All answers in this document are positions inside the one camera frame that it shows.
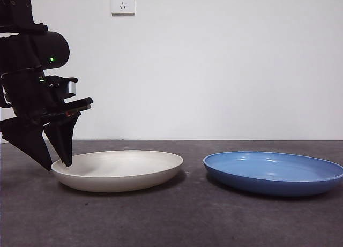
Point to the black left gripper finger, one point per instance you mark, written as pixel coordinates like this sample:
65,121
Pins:
63,140
29,140

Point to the white round plate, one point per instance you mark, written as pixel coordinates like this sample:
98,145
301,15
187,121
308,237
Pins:
120,177

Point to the blue round plate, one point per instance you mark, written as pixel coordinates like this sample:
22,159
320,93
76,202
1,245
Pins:
268,186

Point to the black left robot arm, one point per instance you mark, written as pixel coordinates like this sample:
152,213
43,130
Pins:
53,48

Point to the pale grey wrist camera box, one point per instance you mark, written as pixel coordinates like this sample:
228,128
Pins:
71,87

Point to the white wall socket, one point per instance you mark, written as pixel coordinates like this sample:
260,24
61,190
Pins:
123,3

